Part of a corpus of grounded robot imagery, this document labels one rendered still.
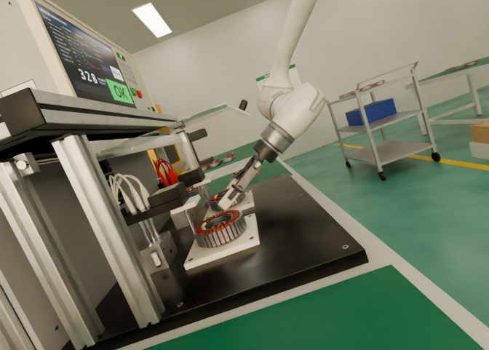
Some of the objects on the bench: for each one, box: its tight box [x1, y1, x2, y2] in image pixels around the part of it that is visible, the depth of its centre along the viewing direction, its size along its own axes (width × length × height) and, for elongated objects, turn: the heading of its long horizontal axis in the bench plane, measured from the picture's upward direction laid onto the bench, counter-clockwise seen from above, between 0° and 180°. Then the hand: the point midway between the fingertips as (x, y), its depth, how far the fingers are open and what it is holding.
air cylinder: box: [139, 231, 178, 274], centre depth 57 cm, size 5×8×6 cm
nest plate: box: [203, 190, 254, 220], centre depth 80 cm, size 15×15×1 cm
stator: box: [208, 188, 246, 211], centre depth 80 cm, size 11×11×4 cm
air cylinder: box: [170, 207, 196, 230], centre depth 81 cm, size 5×8×6 cm
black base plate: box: [62, 172, 369, 350], centre depth 69 cm, size 47×64×2 cm
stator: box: [193, 210, 247, 248], centre depth 56 cm, size 11×11×4 cm
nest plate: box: [184, 213, 260, 270], centre depth 56 cm, size 15×15×1 cm
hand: (227, 196), depth 80 cm, fingers closed on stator, 11 cm apart
